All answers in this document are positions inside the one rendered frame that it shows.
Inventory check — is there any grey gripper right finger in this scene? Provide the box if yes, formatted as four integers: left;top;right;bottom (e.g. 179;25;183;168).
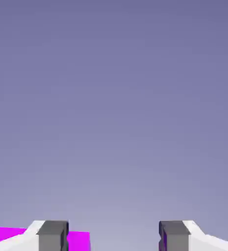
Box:
158;220;228;251

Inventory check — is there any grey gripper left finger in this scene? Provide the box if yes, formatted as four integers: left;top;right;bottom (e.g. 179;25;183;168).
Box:
0;220;70;251

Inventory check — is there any large magenta box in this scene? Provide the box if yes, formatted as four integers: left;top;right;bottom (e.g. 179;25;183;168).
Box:
0;226;91;251

